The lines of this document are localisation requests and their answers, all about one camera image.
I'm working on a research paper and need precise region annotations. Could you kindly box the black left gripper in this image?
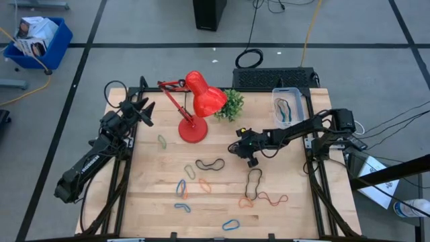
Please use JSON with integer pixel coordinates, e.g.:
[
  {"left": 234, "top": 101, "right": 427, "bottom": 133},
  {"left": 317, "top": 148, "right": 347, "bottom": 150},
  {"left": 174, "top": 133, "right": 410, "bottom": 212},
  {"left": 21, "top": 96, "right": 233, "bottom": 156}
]
[{"left": 124, "top": 97, "right": 157, "bottom": 132}]

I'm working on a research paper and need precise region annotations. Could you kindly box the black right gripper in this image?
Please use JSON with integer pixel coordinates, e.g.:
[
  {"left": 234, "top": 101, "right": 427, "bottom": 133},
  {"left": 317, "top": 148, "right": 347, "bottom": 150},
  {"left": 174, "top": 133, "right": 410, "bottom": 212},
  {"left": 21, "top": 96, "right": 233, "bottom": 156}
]
[{"left": 228, "top": 126, "right": 270, "bottom": 159}]

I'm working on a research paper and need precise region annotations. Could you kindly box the black rubber band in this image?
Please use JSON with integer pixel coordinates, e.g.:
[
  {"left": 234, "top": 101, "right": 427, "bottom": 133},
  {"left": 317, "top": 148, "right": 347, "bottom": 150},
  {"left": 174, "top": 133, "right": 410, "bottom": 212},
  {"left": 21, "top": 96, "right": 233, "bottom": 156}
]
[
  {"left": 244, "top": 167, "right": 263, "bottom": 202},
  {"left": 195, "top": 158, "right": 226, "bottom": 171}
]

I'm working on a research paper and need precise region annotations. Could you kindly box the blue rubber band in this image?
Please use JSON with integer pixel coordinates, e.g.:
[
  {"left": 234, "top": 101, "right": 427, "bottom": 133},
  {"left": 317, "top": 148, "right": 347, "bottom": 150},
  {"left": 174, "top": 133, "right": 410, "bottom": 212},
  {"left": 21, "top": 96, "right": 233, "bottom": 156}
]
[
  {"left": 280, "top": 97, "right": 293, "bottom": 124},
  {"left": 222, "top": 218, "right": 241, "bottom": 232},
  {"left": 175, "top": 179, "right": 187, "bottom": 198},
  {"left": 173, "top": 202, "right": 192, "bottom": 214}
]

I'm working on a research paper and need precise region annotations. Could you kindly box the red rubber band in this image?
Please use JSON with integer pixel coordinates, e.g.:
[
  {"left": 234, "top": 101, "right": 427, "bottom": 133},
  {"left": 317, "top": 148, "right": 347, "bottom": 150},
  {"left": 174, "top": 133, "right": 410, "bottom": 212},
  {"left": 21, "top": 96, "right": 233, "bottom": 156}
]
[{"left": 257, "top": 191, "right": 290, "bottom": 207}]

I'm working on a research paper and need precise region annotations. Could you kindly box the clear plastic bin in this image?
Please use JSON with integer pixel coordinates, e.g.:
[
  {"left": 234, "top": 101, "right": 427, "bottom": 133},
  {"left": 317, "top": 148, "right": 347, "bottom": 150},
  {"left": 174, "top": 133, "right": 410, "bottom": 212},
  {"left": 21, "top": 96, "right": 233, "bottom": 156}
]
[{"left": 271, "top": 87, "right": 306, "bottom": 130}]

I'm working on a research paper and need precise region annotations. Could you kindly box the blue wheeled floor bin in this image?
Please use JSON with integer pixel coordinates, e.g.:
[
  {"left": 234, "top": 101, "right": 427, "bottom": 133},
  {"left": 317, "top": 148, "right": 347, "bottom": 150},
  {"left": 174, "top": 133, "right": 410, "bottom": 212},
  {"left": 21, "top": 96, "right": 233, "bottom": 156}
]
[{"left": 3, "top": 16, "right": 74, "bottom": 75}]

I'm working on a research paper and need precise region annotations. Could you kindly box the green plant in white pot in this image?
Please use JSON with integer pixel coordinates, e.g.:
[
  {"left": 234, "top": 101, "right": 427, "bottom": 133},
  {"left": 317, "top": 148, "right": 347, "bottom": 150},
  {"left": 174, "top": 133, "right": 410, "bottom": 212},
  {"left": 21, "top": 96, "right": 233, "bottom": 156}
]
[{"left": 214, "top": 88, "right": 245, "bottom": 122}]

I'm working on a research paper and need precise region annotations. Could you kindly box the red desk lamp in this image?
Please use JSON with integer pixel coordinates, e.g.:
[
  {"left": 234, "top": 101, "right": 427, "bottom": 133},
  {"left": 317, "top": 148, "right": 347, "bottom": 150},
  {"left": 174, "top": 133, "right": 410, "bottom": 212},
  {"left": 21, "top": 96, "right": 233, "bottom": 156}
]
[{"left": 157, "top": 70, "right": 228, "bottom": 145}]

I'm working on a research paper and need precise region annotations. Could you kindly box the black computer tower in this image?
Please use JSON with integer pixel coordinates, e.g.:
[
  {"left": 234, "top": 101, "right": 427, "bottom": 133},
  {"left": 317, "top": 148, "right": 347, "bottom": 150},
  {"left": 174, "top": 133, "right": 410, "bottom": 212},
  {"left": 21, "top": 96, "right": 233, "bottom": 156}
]
[{"left": 192, "top": 0, "right": 228, "bottom": 32}]

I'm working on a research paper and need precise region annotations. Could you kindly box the black power supply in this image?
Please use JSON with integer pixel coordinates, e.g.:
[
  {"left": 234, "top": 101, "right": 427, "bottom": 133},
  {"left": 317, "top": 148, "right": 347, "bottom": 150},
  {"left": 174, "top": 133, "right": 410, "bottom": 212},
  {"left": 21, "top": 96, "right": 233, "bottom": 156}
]
[{"left": 345, "top": 134, "right": 369, "bottom": 151}]

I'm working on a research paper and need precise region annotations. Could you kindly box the white printed box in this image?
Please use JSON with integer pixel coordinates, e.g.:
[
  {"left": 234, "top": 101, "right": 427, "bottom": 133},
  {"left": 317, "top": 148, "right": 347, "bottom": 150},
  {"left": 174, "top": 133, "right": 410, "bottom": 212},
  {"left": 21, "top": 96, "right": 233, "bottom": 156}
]
[
  {"left": 355, "top": 155, "right": 400, "bottom": 210},
  {"left": 15, "top": 37, "right": 48, "bottom": 58},
  {"left": 15, "top": 15, "right": 60, "bottom": 46}
]

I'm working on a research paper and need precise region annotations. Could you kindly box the grey metal table foot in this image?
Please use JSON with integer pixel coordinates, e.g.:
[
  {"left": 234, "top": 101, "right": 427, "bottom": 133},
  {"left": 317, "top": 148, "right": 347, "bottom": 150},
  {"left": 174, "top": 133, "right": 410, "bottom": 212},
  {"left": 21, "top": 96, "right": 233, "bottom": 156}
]
[
  {"left": 0, "top": 79, "right": 30, "bottom": 91},
  {"left": 8, "top": 0, "right": 71, "bottom": 11}
]

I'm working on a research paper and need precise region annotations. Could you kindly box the black equipment base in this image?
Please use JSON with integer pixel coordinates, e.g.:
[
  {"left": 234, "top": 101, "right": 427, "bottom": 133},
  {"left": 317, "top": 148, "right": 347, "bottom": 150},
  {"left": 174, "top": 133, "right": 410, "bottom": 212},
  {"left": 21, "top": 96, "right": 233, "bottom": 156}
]
[{"left": 0, "top": 109, "right": 11, "bottom": 134}]

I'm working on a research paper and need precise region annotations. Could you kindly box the black diagonal beam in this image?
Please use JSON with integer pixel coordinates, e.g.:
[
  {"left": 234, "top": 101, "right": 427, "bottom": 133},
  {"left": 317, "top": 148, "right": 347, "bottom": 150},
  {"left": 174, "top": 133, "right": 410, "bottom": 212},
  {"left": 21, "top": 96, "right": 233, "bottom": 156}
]
[{"left": 349, "top": 154, "right": 430, "bottom": 192}]

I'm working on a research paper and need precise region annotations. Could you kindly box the dark grey side table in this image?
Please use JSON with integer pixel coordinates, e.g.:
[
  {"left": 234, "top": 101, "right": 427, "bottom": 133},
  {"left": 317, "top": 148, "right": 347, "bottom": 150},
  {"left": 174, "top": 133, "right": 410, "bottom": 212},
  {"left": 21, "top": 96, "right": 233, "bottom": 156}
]
[{"left": 342, "top": 147, "right": 426, "bottom": 242}]

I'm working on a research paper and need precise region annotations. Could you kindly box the white plastic bottle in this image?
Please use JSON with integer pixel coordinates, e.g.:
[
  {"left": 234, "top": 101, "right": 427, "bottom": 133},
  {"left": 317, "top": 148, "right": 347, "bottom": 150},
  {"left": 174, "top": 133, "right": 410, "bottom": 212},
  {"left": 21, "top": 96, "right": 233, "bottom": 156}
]
[{"left": 392, "top": 198, "right": 430, "bottom": 218}]

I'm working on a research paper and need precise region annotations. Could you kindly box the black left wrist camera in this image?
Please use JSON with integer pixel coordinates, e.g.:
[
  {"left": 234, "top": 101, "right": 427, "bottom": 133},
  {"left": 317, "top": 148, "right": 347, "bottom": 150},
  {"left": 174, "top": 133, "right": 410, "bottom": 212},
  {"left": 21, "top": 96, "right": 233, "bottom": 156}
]
[{"left": 120, "top": 100, "right": 135, "bottom": 115}]

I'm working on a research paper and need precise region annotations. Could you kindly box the black looped camera cable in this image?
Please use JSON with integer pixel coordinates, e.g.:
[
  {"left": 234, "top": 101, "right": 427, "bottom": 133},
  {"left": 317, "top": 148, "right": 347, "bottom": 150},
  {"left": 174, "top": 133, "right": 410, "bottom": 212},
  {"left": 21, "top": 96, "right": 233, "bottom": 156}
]
[{"left": 103, "top": 79, "right": 129, "bottom": 109}]

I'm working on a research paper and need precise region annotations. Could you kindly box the black metal table frame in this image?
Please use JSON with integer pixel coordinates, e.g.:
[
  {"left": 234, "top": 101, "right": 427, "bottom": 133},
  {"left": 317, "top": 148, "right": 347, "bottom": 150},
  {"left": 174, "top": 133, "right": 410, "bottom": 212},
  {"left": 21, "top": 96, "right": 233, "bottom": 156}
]
[{"left": 75, "top": 76, "right": 363, "bottom": 242}]

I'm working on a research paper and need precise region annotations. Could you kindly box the black coiled cable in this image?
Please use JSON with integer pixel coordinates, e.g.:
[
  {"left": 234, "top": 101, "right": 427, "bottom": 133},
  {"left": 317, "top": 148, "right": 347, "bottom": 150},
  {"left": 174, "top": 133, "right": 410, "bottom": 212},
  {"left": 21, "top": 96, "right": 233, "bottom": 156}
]
[{"left": 234, "top": 0, "right": 265, "bottom": 70}]

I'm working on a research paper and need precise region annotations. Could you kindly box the yellow hanging cable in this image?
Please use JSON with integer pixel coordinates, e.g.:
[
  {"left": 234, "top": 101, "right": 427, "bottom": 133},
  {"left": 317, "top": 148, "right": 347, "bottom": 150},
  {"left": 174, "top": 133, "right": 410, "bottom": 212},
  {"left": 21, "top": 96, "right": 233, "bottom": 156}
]
[
  {"left": 299, "top": 0, "right": 323, "bottom": 67},
  {"left": 0, "top": 26, "right": 52, "bottom": 108}
]

